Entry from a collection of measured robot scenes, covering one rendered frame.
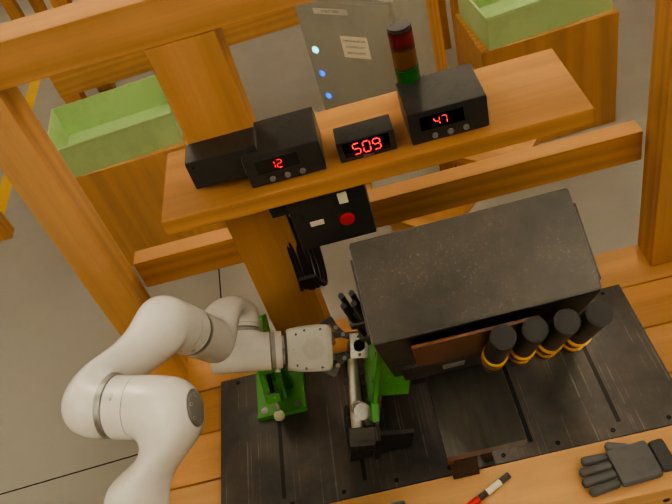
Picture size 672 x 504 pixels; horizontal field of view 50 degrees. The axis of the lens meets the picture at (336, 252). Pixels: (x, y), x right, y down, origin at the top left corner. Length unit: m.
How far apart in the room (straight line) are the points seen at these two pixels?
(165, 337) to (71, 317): 2.73
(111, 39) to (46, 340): 2.63
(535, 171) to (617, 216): 1.70
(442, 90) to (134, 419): 0.85
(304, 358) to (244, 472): 0.41
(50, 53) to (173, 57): 0.22
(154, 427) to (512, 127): 0.88
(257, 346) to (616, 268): 1.03
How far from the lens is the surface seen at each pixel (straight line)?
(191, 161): 1.49
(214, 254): 1.86
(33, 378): 3.77
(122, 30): 1.43
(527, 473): 1.72
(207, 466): 1.93
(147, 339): 1.20
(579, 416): 1.79
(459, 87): 1.49
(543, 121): 1.50
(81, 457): 3.34
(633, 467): 1.71
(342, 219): 1.55
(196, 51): 1.44
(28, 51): 1.49
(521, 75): 1.64
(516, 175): 1.84
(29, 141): 1.60
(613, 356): 1.89
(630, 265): 2.11
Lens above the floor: 2.43
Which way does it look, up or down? 43 degrees down
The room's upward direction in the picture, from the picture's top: 19 degrees counter-clockwise
